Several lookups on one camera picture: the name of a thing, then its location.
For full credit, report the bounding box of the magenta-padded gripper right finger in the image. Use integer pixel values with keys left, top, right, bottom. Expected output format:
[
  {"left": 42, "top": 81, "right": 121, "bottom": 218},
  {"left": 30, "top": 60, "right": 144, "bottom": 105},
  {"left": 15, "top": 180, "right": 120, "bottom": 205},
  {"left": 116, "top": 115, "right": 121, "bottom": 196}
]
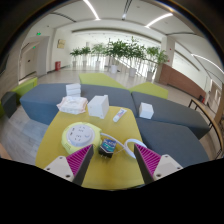
[{"left": 133, "top": 143, "right": 184, "bottom": 185}]

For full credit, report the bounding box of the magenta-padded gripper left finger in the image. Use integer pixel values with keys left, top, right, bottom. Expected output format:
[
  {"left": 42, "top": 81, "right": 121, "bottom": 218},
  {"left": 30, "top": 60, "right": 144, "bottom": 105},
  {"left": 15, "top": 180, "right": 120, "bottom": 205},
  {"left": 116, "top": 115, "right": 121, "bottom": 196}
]
[{"left": 43, "top": 143, "right": 95, "bottom": 187}]

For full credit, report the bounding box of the round yellow-green power strip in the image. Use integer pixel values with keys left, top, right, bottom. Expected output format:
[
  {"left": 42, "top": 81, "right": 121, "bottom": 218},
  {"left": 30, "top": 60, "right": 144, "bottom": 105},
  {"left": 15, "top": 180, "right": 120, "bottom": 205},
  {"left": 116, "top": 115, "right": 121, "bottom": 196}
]
[{"left": 60, "top": 121, "right": 103, "bottom": 155}]

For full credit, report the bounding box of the wide grey sofa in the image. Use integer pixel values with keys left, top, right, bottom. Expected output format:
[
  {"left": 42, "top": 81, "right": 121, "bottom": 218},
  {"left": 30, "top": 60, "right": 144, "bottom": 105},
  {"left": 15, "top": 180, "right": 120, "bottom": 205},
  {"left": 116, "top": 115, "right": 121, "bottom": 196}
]
[{"left": 134, "top": 117, "right": 211, "bottom": 168}]

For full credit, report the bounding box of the small white cube box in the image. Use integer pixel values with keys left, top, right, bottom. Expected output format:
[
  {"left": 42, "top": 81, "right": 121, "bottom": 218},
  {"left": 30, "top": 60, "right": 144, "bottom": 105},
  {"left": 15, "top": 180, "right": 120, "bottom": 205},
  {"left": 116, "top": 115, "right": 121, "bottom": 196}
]
[{"left": 138, "top": 101, "right": 155, "bottom": 120}]

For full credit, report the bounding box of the grey sofa with cube box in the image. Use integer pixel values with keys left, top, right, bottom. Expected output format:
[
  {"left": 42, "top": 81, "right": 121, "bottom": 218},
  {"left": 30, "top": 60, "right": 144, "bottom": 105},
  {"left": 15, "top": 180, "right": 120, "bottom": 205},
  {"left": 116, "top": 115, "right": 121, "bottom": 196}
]
[{"left": 130, "top": 91, "right": 212, "bottom": 140}]

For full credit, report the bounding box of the wet wipes pack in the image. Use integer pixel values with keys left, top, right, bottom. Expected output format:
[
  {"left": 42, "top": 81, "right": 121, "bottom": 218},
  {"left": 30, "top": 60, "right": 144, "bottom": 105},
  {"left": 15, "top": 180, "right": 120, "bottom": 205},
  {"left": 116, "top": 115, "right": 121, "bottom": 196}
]
[{"left": 56, "top": 95, "right": 89, "bottom": 115}]

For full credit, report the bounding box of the large white box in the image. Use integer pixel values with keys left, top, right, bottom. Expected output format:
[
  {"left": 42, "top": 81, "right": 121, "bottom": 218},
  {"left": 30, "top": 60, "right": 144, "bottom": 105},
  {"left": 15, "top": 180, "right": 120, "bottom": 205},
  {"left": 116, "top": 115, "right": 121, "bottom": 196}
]
[{"left": 87, "top": 94, "right": 110, "bottom": 120}]

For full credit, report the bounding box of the long grey sofa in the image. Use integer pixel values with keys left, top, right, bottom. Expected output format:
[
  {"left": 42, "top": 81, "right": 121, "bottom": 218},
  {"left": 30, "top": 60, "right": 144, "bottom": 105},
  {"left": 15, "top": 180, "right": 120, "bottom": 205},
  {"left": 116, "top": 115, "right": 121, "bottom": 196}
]
[{"left": 19, "top": 83, "right": 138, "bottom": 126}]

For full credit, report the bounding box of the small yellow-green seat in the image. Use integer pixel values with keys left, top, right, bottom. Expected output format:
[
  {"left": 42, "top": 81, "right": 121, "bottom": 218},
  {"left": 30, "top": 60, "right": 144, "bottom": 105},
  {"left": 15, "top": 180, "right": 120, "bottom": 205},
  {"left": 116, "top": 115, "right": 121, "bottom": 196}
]
[{"left": 129, "top": 81, "right": 170, "bottom": 100}]

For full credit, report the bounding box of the large yellow-green seat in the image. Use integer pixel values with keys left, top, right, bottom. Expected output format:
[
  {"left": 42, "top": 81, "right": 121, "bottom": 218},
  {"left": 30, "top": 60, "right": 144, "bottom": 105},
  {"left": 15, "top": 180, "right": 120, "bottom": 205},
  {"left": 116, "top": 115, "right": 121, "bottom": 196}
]
[{"left": 78, "top": 72, "right": 129, "bottom": 90}]

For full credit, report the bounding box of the wooden shelf unit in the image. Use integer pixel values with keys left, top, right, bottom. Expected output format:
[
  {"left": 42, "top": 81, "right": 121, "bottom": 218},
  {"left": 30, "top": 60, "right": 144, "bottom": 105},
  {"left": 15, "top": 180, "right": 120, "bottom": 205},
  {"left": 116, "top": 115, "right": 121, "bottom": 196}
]
[{"left": 214, "top": 87, "right": 224, "bottom": 126}]

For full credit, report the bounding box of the dark grey ottoman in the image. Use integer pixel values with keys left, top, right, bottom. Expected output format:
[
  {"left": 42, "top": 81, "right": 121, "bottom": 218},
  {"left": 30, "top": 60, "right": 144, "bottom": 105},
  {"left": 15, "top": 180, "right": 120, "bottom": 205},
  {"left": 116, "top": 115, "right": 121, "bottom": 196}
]
[{"left": 0, "top": 91, "right": 18, "bottom": 119}]

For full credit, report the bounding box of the lime green bench seat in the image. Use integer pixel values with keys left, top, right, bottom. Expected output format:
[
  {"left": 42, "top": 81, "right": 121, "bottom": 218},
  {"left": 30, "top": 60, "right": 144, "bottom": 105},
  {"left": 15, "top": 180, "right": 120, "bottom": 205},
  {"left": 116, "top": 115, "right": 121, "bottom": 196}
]
[{"left": 0, "top": 77, "right": 39, "bottom": 118}]

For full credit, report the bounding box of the curved ceiling light strip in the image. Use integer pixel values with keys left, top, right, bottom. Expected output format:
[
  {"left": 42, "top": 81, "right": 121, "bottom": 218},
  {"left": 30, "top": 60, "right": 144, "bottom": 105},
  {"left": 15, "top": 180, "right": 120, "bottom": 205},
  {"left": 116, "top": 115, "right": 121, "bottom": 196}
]
[{"left": 191, "top": 53, "right": 224, "bottom": 75}]

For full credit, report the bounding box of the group of potted plants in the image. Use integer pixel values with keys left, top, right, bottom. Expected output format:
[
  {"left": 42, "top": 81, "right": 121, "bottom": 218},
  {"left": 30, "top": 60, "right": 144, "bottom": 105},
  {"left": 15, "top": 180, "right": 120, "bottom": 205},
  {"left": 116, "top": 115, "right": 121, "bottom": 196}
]
[{"left": 69, "top": 36, "right": 169, "bottom": 81}]

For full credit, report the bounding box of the straight ceiling light strip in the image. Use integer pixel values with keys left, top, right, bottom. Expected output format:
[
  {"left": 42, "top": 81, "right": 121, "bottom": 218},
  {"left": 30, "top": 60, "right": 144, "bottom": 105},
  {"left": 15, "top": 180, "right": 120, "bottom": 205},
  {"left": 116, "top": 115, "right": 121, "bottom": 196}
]
[
  {"left": 144, "top": 12, "right": 174, "bottom": 29},
  {"left": 82, "top": 0, "right": 101, "bottom": 21}
]

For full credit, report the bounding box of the white coiled cable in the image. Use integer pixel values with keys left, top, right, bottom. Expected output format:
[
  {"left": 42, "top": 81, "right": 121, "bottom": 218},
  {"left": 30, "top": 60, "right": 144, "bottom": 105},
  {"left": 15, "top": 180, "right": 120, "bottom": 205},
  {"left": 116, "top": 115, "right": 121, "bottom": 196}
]
[{"left": 99, "top": 132, "right": 148, "bottom": 160}]

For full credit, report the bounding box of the wooden bench with black frame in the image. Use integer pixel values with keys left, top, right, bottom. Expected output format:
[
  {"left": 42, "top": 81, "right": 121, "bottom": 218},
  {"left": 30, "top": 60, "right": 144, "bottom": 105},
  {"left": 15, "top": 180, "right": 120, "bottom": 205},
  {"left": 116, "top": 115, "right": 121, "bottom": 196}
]
[{"left": 188, "top": 98, "right": 224, "bottom": 158}]

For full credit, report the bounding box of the yellow wall picture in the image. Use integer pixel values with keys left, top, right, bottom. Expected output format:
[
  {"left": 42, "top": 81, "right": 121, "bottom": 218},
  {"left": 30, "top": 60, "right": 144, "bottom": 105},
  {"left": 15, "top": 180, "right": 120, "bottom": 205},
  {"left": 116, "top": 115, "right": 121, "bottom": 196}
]
[{"left": 57, "top": 38, "right": 67, "bottom": 50}]

